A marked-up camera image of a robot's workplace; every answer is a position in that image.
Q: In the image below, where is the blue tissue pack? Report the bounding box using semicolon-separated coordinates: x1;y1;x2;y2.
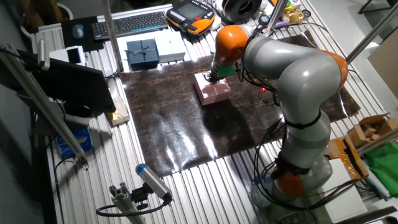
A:
56;127;93;158

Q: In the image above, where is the green wrist camera bracket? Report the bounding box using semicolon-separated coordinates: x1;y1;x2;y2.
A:
216;64;236;78

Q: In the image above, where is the small box with gold foil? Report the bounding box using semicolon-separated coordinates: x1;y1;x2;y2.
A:
107;96;131;126

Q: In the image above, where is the black keyboard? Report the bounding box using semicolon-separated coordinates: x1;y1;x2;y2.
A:
90;11;169;41

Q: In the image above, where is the grey computer mouse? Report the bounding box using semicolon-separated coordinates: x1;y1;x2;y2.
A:
72;24;85;39

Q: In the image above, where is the orange and black teach pendant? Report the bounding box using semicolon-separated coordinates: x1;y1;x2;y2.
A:
165;0;216;35

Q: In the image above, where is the blue ribboned gift box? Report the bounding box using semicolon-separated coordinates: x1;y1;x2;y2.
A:
125;38;160;71

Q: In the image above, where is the aluminium bar over cartons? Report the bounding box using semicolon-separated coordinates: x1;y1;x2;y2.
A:
356;127;398;156

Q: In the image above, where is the upright aluminium profile post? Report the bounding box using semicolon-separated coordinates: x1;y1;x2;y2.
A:
99;0;124;73

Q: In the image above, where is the pink ribboned box lid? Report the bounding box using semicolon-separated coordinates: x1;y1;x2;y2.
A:
193;72;232;101

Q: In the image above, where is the silver cylindrical camera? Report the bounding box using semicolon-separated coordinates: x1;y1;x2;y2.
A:
37;39;50;71

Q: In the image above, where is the black camera cable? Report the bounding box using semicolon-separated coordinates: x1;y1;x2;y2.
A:
95;198;172;218

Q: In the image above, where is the long grey metal pole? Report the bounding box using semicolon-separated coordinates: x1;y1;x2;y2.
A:
345;2;398;63

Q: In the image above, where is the orange taped carton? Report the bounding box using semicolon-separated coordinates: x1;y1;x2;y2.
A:
323;136;369;182

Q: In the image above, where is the black monitor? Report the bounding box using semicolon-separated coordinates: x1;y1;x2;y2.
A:
0;49;116;114

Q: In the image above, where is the grey metal post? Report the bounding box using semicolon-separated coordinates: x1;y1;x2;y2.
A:
266;0;289;32

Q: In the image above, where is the white flat box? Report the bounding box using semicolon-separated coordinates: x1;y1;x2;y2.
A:
313;158;368;224

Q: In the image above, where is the brown cardboard sheet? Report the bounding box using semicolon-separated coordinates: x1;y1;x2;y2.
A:
368;37;398;100

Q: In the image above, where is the white gift box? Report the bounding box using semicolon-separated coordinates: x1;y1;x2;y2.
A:
154;32;187;64

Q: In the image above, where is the white rounded object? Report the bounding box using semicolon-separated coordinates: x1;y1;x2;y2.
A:
210;15;222;31

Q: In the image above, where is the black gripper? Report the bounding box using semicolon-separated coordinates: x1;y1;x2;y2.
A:
203;70;223;85

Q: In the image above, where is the gold foil wrapped item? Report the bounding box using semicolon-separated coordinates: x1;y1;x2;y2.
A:
282;8;305;25

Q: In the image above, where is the green cloth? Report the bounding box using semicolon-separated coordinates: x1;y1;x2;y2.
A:
364;142;398;198

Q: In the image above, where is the pale blue roll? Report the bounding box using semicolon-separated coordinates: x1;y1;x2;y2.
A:
362;167;391;202

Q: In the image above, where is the slanted aluminium frame bar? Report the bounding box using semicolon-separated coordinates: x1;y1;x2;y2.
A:
0;43;90;169

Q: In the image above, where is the dark marble pattern mat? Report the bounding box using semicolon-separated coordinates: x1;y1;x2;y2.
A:
119;29;362;178

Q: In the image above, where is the black mouse pad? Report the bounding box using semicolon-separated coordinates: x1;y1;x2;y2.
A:
60;16;105;53

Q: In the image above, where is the short aluminium profile stub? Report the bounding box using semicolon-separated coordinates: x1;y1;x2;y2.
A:
108;182;147;224

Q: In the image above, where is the white round basket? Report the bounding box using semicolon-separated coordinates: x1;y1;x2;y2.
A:
19;2;75;44

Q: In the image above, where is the open cardboard box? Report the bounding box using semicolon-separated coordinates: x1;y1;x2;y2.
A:
347;112;398;149

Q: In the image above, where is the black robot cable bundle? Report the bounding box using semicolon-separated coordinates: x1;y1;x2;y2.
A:
236;27;358;212

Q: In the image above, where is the silver camera with blue cap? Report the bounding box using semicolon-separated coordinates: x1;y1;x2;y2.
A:
135;163;174;200

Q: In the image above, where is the white device with dark screen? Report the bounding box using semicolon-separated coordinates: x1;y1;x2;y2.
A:
49;45;86;67

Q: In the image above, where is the black filament spool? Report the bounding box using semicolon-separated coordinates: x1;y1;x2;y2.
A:
221;0;263;23

